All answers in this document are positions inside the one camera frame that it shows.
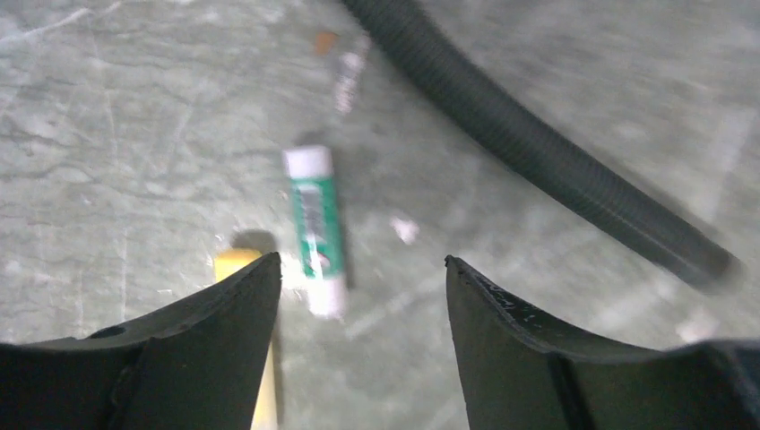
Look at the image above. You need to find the yellow marker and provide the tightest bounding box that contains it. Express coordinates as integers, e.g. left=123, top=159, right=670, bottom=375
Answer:
left=213, top=248, right=280, bottom=429

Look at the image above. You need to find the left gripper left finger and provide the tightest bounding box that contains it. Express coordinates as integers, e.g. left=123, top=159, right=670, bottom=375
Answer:
left=1, top=253, right=281, bottom=429

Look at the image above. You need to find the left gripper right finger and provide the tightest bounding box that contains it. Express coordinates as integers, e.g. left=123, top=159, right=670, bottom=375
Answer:
left=445, top=256, right=759, bottom=430

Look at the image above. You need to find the black corrugated hose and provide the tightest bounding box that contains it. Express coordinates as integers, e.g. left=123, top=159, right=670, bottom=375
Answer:
left=341, top=0, right=738, bottom=289

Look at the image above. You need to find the green white glue stick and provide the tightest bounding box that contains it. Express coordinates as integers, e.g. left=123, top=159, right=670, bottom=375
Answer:
left=283, top=145, right=348, bottom=320

